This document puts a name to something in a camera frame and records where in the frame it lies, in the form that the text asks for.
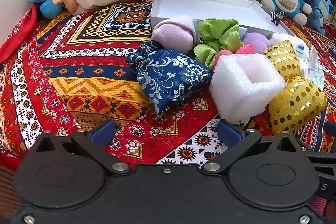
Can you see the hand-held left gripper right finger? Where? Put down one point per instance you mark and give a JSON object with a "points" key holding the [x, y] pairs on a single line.
{"points": [[227, 132]]}

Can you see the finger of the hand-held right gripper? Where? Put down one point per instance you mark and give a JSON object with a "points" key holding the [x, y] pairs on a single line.
{"points": [[330, 128], [321, 153]]}

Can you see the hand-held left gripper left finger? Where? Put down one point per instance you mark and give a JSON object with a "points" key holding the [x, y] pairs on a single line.
{"points": [[102, 132]]}

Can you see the gold sequin pillow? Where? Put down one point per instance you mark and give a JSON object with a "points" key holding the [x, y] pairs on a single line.
{"points": [[296, 104]]}

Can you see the white foam block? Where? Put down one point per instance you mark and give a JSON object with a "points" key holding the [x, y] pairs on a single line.
{"points": [[236, 87]]}

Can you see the white paper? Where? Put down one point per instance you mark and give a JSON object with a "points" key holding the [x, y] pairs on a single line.
{"points": [[312, 61]]}

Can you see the blue floral fabric pouch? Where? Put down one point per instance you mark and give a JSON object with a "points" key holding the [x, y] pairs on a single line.
{"points": [[168, 74]]}

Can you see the pink plush ball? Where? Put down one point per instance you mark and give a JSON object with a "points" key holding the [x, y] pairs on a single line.
{"points": [[245, 49]]}

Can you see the purple fluffy plush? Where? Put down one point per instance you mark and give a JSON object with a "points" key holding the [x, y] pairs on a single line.
{"points": [[256, 41]]}

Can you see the light blue packet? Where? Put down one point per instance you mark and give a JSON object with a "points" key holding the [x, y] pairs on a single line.
{"points": [[242, 31]]}

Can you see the lilac fuzzy sock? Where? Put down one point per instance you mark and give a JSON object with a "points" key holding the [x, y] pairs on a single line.
{"points": [[170, 35]]}

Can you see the white cardboard box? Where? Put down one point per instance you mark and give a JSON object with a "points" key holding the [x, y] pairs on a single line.
{"points": [[204, 7]]}

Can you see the red patterned blanket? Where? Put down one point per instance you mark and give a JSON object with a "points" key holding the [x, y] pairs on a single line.
{"points": [[78, 69]]}

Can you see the brown ribbed cloth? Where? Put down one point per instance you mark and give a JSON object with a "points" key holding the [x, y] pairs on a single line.
{"points": [[8, 187]]}

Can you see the black binder clip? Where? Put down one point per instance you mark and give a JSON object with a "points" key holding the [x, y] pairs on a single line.
{"points": [[275, 18]]}

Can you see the blue alien plush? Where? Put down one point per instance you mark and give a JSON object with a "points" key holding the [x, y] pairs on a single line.
{"points": [[322, 3]]}

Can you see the plain red cloth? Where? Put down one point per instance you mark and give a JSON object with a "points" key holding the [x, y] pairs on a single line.
{"points": [[15, 37]]}

